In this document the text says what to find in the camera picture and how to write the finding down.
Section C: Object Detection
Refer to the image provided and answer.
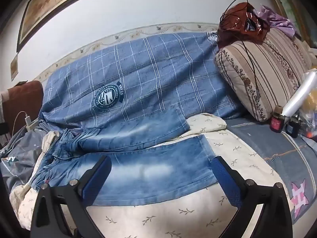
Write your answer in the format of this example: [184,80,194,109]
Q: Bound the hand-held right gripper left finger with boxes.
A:
[30,156,112,238]

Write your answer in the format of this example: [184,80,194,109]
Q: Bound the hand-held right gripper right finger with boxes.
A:
[210,156,294,238]

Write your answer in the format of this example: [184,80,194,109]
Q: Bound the blue denim pants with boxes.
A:
[30,104,218,207]

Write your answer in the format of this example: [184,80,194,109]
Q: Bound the blue-grey patterned bed sheet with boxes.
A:
[225,118,317,225]

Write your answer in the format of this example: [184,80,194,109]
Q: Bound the cream leaf-print quilt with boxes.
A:
[10,113,295,238]

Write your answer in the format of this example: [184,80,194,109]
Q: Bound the red label bottle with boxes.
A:
[270,105,285,133]

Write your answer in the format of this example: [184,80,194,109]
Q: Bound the grey star-print quilt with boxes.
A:
[0,126,60,191]

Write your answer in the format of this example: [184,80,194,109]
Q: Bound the small blue bottle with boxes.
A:
[285,115,301,138]

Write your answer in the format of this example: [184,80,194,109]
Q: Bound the white charger plug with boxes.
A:
[25,115,40,131]

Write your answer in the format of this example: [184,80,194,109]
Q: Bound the brown headboard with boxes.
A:
[2,80,44,135]

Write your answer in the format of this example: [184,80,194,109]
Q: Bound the yellow plastic bag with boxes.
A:
[301,95,317,119]

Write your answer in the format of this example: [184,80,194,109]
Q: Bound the striped floral pillow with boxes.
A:
[214,27,314,122]

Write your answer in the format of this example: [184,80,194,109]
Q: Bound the clear plastic film roll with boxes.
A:
[282,71,317,117]

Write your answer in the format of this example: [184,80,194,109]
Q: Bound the blue striped pillow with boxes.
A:
[40,31,248,132]

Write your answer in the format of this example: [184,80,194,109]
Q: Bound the purple cloth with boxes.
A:
[258,4,296,37]

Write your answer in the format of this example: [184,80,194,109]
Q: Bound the white charger cable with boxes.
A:
[11,111,28,139]

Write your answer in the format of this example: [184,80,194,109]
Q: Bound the thin black cable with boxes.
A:
[219,0,263,98]

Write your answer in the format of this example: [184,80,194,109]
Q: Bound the small wall paper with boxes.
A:
[10,54,20,81]

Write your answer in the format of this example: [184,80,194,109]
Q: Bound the framed wall picture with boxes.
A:
[16,0,109,53]

